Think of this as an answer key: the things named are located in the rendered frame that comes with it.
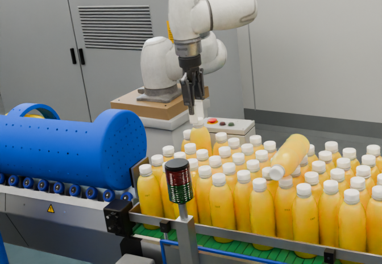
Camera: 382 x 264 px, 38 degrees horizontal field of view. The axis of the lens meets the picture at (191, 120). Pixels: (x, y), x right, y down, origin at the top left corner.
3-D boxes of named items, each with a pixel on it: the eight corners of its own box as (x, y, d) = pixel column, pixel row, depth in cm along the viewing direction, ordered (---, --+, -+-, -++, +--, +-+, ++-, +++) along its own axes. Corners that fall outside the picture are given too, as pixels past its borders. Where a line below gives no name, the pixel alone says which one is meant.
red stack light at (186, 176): (174, 173, 145) (172, 159, 143) (195, 176, 142) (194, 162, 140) (161, 184, 140) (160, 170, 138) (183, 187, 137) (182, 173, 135)
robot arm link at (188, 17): (173, 42, 175) (214, 36, 177) (167, -7, 170) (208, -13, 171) (169, 36, 185) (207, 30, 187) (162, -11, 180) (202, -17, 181)
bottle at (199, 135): (208, 178, 193) (202, 129, 187) (191, 175, 197) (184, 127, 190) (218, 170, 199) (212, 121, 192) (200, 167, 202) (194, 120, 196)
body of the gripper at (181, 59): (185, 51, 188) (188, 77, 191) (173, 57, 181) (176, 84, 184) (204, 51, 184) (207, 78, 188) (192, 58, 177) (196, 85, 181)
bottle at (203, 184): (227, 223, 176) (221, 171, 170) (214, 234, 171) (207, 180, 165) (208, 218, 181) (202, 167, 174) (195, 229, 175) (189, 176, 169)
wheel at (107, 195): (106, 188, 194) (103, 187, 192) (117, 190, 192) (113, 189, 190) (103, 201, 193) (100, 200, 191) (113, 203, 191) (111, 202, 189)
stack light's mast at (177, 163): (179, 210, 148) (171, 156, 143) (200, 213, 146) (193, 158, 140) (167, 222, 143) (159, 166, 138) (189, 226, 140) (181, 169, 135)
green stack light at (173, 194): (176, 190, 146) (174, 173, 145) (198, 193, 143) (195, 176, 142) (164, 201, 141) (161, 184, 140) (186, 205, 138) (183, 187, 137)
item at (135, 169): (147, 187, 202) (142, 155, 198) (153, 187, 201) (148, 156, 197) (132, 199, 194) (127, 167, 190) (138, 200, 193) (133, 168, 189)
